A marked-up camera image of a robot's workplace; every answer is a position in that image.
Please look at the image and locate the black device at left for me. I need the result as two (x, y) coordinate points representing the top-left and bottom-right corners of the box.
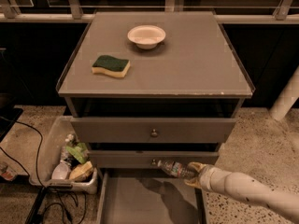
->
(0, 93), (22, 142)

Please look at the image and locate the grey drawer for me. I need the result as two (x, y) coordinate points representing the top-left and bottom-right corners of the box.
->
(96, 170), (210, 224)
(71, 118), (235, 143)
(89, 150), (219, 169)

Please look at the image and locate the grey bottom drawer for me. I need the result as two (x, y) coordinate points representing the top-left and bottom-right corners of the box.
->
(96, 170), (210, 224)

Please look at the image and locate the grey drawer cabinet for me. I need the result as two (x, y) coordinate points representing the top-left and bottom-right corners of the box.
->
(55, 10), (256, 224)

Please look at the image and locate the clear plastic storage bin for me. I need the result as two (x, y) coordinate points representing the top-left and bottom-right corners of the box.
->
(29, 116), (98, 194)

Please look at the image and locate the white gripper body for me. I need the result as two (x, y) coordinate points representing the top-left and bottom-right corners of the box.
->
(199, 165), (224, 193)

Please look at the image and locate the green packet in bin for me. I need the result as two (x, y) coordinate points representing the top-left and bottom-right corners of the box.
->
(65, 142), (88, 164)

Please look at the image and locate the brass top drawer knob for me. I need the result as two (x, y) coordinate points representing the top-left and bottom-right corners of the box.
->
(150, 129), (158, 137)

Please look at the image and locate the green yellow sponge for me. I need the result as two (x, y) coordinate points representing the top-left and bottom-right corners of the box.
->
(92, 55), (130, 78)

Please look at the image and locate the white bowl in bin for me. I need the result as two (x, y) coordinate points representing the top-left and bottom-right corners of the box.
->
(51, 162), (71, 180)

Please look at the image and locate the grey top drawer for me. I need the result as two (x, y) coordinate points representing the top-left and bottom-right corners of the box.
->
(71, 118), (235, 143)

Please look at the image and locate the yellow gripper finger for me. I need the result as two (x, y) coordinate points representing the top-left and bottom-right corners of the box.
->
(184, 178), (201, 189)
(188, 162), (206, 172)

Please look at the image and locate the yellow sponge in bin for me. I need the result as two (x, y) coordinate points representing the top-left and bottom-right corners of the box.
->
(69, 161), (93, 182)

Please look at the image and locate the grey middle drawer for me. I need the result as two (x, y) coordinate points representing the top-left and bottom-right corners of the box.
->
(89, 150), (219, 169)

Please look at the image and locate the clear plastic water bottle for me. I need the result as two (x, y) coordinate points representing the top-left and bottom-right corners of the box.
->
(157, 161), (198, 180)

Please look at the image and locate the black cable on floor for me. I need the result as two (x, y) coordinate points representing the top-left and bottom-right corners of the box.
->
(0, 115), (88, 224)

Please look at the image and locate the metal window rail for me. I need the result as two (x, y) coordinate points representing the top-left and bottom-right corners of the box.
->
(0, 0), (299, 24)

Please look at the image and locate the white bowl on counter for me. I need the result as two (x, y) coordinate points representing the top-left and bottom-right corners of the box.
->
(127, 25), (166, 49)

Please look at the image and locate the crumpled bottle in bin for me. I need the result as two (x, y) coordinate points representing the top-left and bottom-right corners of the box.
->
(60, 133), (76, 166)

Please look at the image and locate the small cup on floor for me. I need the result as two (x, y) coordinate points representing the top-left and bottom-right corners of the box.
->
(0, 161), (17, 181)

